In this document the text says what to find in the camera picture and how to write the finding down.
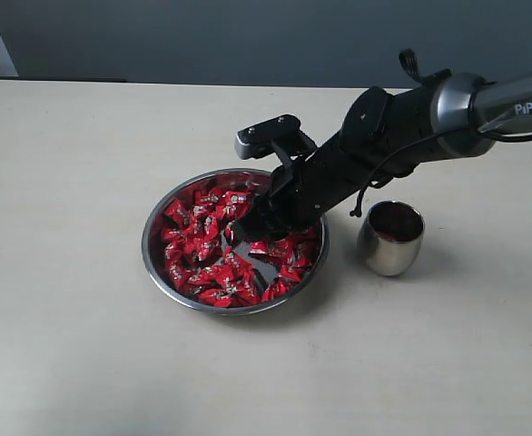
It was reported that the steel cup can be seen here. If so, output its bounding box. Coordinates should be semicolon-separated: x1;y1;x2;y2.
357;201;425;277

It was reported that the red snack packet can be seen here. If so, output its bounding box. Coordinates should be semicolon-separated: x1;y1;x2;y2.
223;258;256;291
163;198;190;228
284;237;318;268
198;288;236;308

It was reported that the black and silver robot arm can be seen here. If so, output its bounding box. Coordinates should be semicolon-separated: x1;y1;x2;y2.
233;70;532;242

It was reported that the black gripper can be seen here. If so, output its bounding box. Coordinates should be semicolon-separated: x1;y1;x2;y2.
232;134;384;242

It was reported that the black cable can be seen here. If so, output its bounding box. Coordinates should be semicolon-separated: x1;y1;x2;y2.
348;122;532;218

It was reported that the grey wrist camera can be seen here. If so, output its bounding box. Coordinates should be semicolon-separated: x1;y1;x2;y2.
234;114;317;160

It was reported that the round steel plate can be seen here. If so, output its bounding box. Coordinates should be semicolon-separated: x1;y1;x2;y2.
142;168;330;316

